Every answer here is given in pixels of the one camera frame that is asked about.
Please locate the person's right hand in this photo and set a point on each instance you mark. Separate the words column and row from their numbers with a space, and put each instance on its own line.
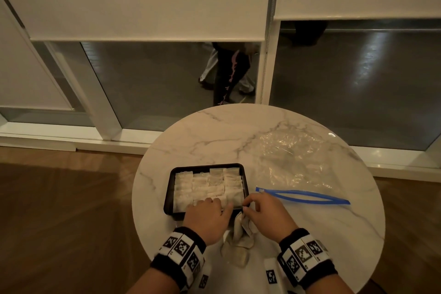
column 270, row 216

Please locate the person's left hand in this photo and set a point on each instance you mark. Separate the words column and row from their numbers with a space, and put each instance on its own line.
column 205, row 221

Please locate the person's left thumb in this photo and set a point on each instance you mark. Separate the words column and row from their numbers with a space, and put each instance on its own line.
column 228, row 211

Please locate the person's right thumb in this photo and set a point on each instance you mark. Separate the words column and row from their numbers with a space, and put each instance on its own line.
column 248, row 215

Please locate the white tea bag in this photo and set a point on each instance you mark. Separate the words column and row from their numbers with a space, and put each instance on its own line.
column 241, row 231

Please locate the person's left forearm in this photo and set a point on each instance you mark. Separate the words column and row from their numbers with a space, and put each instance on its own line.
column 151, row 281

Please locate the person's right forearm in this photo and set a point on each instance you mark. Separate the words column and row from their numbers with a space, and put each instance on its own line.
column 332, row 285

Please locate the rows of white tea bags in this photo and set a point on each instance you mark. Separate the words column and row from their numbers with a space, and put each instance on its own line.
column 199, row 185

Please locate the flat pale tea bag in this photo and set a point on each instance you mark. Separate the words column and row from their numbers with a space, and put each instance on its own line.
column 236, row 256

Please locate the black rectangular tray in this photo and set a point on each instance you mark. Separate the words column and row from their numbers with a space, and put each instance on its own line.
column 168, row 200

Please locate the black wristband with marker tags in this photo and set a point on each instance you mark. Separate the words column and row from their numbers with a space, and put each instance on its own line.
column 179, row 252
column 305, row 256

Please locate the clear blue-zip plastic bag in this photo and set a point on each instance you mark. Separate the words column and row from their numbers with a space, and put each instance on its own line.
column 293, row 159

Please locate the narrow white roller blind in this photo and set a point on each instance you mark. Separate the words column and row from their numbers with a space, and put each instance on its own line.
column 24, row 69

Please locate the white window frame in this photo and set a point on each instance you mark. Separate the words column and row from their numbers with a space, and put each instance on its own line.
column 103, row 107

